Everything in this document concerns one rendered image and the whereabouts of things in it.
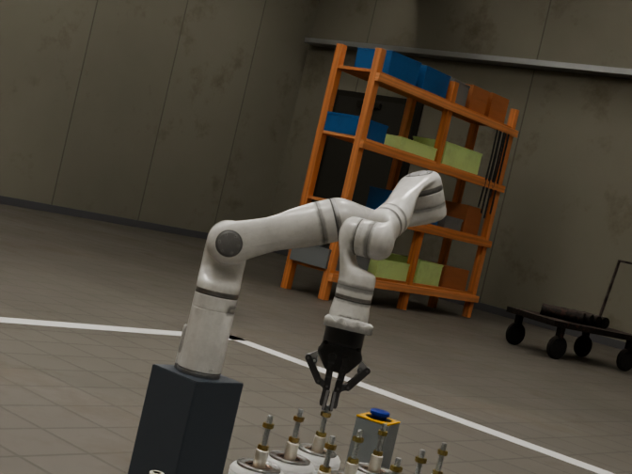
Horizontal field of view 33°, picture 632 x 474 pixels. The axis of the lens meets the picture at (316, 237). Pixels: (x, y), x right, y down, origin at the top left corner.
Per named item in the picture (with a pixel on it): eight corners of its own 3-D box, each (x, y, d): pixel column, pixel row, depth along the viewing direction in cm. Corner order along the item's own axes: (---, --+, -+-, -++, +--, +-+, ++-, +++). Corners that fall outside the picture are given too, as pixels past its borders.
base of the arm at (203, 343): (167, 367, 228) (185, 288, 227) (199, 368, 235) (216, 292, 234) (197, 378, 222) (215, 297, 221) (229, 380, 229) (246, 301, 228)
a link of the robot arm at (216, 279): (212, 214, 232) (194, 292, 232) (212, 216, 222) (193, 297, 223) (254, 225, 233) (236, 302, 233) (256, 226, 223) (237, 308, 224)
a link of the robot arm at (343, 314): (322, 325, 195) (330, 292, 195) (322, 319, 206) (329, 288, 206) (371, 337, 195) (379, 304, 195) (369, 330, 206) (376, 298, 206)
